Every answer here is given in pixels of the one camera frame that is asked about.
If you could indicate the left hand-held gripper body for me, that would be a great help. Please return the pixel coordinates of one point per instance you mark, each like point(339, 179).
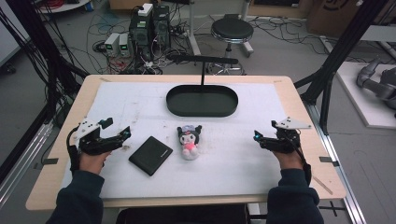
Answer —
point(93, 143)

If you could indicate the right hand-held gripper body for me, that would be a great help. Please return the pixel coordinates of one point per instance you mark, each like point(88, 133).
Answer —
point(286, 138)

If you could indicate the person's left hand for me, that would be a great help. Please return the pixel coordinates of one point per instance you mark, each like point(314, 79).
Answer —
point(91, 162)

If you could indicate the person's right hand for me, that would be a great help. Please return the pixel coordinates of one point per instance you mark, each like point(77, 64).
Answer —
point(289, 160)

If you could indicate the black flat wallet case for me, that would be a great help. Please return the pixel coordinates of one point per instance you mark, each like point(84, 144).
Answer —
point(150, 155)

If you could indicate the white table mat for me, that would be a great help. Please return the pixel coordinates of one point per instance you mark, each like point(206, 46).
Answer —
point(230, 168)

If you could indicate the wooden table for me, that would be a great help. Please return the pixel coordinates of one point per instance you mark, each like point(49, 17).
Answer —
point(323, 183)

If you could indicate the plush doll black and pink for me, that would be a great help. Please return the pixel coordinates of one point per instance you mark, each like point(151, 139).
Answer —
point(190, 141)

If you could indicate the black oval tray with stand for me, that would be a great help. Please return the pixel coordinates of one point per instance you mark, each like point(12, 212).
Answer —
point(202, 101)

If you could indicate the grey power supply unit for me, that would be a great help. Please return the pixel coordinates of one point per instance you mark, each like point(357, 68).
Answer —
point(124, 45)
point(111, 43)

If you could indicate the white platform board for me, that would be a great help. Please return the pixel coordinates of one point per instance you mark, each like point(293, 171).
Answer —
point(364, 102)

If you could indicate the black computer tower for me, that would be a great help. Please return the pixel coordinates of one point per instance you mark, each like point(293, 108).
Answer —
point(140, 34)
point(162, 28)

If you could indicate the black chair seat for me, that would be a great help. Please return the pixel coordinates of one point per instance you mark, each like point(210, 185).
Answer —
point(183, 214)

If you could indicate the black round stool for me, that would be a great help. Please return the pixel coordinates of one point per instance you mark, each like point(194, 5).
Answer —
point(232, 31)

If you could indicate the white box on computer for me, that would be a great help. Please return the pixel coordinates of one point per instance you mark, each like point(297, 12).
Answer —
point(145, 9)

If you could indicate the cardboard box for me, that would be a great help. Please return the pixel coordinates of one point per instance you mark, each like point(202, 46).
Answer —
point(336, 14)

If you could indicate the black metal frame post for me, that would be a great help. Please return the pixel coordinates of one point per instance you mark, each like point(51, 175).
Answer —
point(43, 53)
point(339, 49)

